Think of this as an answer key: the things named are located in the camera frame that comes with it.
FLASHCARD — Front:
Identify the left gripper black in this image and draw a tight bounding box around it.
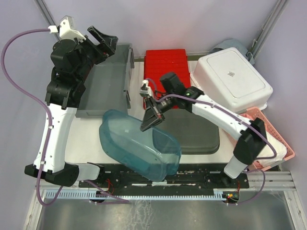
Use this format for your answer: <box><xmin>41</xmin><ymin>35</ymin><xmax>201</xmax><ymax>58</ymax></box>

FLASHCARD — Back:
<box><xmin>74</xmin><ymin>25</ymin><xmax>118</xmax><ymax>82</ymax></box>

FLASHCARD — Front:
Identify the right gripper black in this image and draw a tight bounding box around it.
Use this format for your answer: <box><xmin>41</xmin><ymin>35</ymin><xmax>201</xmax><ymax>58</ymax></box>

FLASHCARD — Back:
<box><xmin>141</xmin><ymin>92</ymin><xmax>176</xmax><ymax>132</ymax></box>

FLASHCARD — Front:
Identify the teal transparent container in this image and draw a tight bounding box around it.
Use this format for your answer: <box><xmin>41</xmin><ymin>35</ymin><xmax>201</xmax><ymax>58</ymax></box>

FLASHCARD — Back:
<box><xmin>99</xmin><ymin>110</ymin><xmax>182</xmax><ymax>182</ymax></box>

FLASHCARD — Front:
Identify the grey plastic storage bin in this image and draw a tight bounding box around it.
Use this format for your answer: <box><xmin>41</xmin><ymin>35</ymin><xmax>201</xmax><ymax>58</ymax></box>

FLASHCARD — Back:
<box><xmin>75</xmin><ymin>44</ymin><xmax>134</xmax><ymax>118</ymax></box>

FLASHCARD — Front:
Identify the dark grey plastic tray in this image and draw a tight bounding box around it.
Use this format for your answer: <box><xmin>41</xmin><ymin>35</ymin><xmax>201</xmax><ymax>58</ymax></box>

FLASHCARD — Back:
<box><xmin>158</xmin><ymin>109</ymin><xmax>220</xmax><ymax>155</ymax></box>

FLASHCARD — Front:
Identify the red plastic bin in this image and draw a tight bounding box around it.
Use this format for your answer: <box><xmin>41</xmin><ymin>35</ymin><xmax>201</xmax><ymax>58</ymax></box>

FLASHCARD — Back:
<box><xmin>144</xmin><ymin>49</ymin><xmax>191</xmax><ymax>99</ymax></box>

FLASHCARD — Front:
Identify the large white plastic tub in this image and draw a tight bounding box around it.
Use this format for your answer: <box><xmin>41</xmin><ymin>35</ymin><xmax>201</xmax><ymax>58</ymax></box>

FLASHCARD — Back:
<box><xmin>190</xmin><ymin>47</ymin><xmax>273</xmax><ymax>113</ymax></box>

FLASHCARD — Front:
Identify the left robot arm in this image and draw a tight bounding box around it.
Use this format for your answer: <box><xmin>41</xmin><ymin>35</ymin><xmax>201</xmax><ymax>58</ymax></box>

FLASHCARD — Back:
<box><xmin>24</xmin><ymin>26</ymin><xmax>118</xmax><ymax>187</ymax></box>

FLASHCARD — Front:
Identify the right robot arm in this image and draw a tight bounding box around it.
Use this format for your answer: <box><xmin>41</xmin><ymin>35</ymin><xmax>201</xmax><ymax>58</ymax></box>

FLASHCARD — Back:
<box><xmin>140</xmin><ymin>72</ymin><xmax>268</xmax><ymax>187</ymax></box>

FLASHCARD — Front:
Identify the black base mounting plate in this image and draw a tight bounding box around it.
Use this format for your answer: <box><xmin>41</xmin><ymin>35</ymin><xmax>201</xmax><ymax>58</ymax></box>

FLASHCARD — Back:
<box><xmin>93</xmin><ymin>163</ymin><xmax>249</xmax><ymax>195</ymax></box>

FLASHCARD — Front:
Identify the pink plastic basket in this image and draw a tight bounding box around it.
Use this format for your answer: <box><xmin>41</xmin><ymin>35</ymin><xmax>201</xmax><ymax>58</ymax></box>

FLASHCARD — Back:
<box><xmin>241</xmin><ymin>107</ymin><xmax>295</xmax><ymax>171</ymax></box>

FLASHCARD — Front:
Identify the blue denim cloth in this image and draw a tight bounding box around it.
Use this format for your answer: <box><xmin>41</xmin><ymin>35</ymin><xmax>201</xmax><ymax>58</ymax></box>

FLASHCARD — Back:
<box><xmin>209</xmin><ymin>39</ymin><xmax>255</xmax><ymax>65</ymax></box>

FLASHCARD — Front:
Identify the white folded towel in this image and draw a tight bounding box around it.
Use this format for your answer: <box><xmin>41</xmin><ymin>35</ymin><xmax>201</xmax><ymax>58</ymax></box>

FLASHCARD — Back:
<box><xmin>257</xmin><ymin>132</ymin><xmax>287</xmax><ymax>167</ymax></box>

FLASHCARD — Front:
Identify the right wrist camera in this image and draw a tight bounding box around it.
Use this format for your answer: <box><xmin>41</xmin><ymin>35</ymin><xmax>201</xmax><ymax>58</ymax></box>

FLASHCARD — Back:
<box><xmin>140</xmin><ymin>80</ymin><xmax>152</xmax><ymax>98</ymax></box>

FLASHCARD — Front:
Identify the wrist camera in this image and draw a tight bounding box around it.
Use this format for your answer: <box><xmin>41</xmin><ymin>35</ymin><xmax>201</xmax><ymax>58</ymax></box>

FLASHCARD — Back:
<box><xmin>140</xmin><ymin>80</ymin><xmax>152</xmax><ymax>98</ymax></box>
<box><xmin>48</xmin><ymin>15</ymin><xmax>86</xmax><ymax>42</ymax></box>

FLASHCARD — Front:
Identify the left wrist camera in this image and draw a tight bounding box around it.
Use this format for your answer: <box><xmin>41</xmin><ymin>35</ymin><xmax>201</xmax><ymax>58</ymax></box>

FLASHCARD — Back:
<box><xmin>48</xmin><ymin>15</ymin><xmax>86</xmax><ymax>42</ymax></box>

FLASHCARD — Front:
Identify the light blue cable duct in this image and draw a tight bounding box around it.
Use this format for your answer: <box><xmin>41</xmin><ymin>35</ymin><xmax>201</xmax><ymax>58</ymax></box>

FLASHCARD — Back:
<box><xmin>42</xmin><ymin>189</ymin><xmax>228</xmax><ymax>199</ymax></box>

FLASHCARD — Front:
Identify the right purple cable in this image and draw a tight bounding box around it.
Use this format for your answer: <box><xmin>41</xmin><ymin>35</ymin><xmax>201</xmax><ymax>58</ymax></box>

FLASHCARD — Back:
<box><xmin>145</xmin><ymin>78</ymin><xmax>279</xmax><ymax>206</ymax></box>

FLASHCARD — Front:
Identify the aluminium frame rail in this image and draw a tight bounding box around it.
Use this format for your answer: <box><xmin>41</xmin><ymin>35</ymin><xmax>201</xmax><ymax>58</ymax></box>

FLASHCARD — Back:
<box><xmin>35</xmin><ymin>170</ymin><xmax>295</xmax><ymax>190</ymax></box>

